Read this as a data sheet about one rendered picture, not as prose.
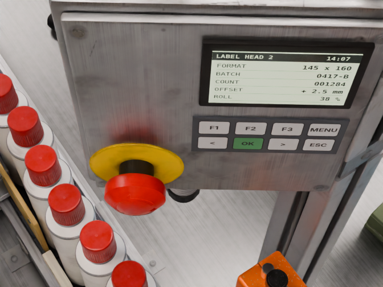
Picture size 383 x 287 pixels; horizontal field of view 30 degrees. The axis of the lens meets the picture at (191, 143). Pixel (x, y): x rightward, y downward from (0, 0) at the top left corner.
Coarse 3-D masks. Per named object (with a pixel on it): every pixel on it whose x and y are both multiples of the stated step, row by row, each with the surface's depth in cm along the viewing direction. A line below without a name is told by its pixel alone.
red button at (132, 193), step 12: (120, 168) 45; (132, 168) 44; (144, 168) 44; (120, 180) 43; (132, 180) 43; (144, 180) 43; (156, 180) 43; (108, 192) 43; (120, 192) 43; (132, 192) 43; (144, 192) 43; (156, 192) 43; (120, 204) 43; (132, 204) 43; (144, 204) 43; (156, 204) 44
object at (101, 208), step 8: (96, 208) 83; (104, 208) 83; (104, 216) 83; (112, 216) 83; (112, 224) 82; (120, 232) 82; (128, 240) 81; (128, 248) 81; (128, 256) 81; (136, 256) 81; (144, 264) 80
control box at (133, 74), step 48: (48, 0) 33; (96, 0) 33; (144, 0) 33; (192, 0) 33; (240, 0) 33; (288, 0) 33; (336, 0) 33; (96, 48) 35; (144, 48) 34; (192, 48) 34; (96, 96) 38; (144, 96) 38; (192, 96) 38; (96, 144) 43; (144, 144) 43
